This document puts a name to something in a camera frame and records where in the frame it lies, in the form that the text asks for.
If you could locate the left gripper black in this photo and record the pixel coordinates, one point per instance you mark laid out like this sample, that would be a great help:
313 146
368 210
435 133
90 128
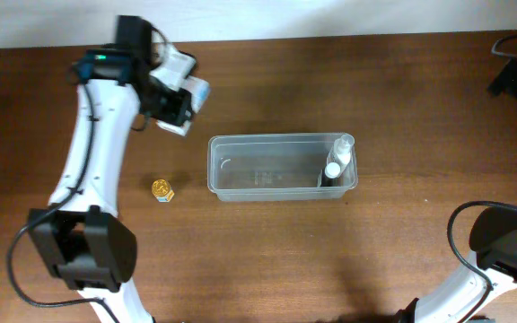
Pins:
178 112

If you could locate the white Panadol medicine box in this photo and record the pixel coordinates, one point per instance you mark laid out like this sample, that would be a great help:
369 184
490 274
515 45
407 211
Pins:
200 90

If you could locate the clear plastic container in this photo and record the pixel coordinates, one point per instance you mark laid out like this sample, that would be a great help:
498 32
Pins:
275 167

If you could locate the dark bottle white cap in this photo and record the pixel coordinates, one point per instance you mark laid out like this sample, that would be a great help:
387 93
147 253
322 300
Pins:
330 175

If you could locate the white spray bottle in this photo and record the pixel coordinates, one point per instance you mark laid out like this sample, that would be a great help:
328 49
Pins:
341 151

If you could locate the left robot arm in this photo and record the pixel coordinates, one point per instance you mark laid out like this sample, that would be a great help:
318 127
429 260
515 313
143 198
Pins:
79 235

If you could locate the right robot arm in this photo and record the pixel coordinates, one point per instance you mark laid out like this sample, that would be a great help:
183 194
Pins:
486 272

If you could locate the gold lid balm jar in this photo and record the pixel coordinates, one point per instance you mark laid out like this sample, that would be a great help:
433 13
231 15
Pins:
162 191

